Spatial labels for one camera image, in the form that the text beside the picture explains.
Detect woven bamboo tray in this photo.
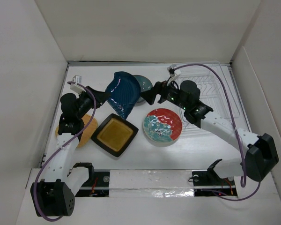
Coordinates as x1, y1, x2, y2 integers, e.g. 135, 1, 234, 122
55, 114, 98, 148

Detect white wire dish rack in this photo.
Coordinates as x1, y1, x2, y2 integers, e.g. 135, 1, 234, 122
176, 61, 243, 125

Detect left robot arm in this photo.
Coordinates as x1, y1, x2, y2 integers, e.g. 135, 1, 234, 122
30, 84, 110, 222

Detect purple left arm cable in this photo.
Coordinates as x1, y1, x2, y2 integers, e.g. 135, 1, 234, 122
34, 81, 96, 222

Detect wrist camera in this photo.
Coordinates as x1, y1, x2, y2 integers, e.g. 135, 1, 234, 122
70, 75, 84, 94
167, 66, 181, 85

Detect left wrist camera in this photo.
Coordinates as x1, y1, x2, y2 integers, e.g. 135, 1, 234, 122
70, 75, 84, 94

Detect blue leaf-shaped dish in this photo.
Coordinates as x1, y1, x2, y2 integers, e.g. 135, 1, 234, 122
105, 71, 141, 120

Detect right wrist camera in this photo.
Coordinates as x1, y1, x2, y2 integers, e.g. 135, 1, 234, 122
167, 66, 181, 85

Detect teal round plate brown rim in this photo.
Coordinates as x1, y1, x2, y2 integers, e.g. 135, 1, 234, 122
133, 75, 153, 106

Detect yellow square plate dark rim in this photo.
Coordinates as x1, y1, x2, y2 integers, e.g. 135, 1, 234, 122
91, 113, 139, 158

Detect red teal floral plate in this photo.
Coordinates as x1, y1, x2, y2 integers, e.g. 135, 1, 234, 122
143, 108, 182, 144

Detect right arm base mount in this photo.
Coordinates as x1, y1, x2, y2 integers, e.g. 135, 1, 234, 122
188, 159, 237, 197

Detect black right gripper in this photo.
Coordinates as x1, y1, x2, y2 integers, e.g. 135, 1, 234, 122
140, 77, 189, 111

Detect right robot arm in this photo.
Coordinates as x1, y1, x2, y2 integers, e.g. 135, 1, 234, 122
141, 80, 279, 184

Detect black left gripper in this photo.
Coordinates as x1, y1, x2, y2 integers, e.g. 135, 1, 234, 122
75, 86, 110, 119

